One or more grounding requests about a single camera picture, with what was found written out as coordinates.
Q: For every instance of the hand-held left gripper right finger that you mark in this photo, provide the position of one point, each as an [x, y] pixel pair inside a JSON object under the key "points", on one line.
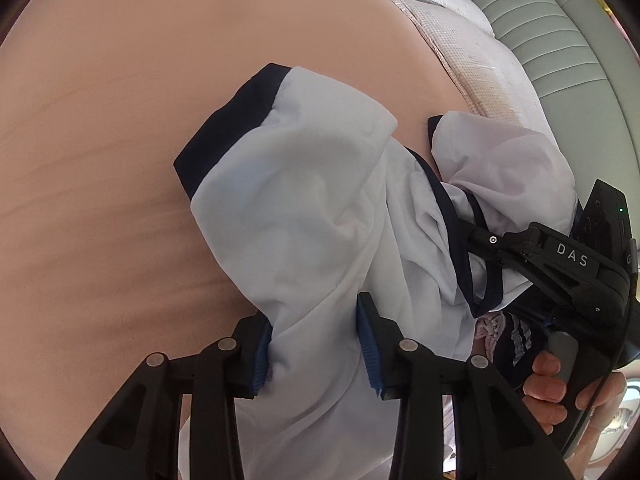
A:
{"points": [[367, 345]]}

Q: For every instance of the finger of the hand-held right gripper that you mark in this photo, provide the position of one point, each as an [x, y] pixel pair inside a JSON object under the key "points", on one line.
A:
{"points": [[492, 246]]}

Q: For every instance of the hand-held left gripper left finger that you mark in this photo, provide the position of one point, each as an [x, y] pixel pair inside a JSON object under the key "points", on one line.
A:
{"points": [[261, 360]]}

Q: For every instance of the white shirt with navy trim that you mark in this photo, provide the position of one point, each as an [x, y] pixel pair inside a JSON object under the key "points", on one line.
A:
{"points": [[300, 210]]}

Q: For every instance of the person's right hand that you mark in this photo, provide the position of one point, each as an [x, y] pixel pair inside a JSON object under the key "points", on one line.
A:
{"points": [[545, 390]]}

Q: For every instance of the frilly navy striped dress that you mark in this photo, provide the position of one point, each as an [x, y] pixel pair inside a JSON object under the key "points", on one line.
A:
{"points": [[505, 340]]}

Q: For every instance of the grey padded headboard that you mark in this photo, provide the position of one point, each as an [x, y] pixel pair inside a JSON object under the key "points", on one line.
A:
{"points": [[550, 35]]}

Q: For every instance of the pink bed sheet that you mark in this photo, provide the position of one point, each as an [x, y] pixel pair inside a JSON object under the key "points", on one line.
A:
{"points": [[100, 135]]}

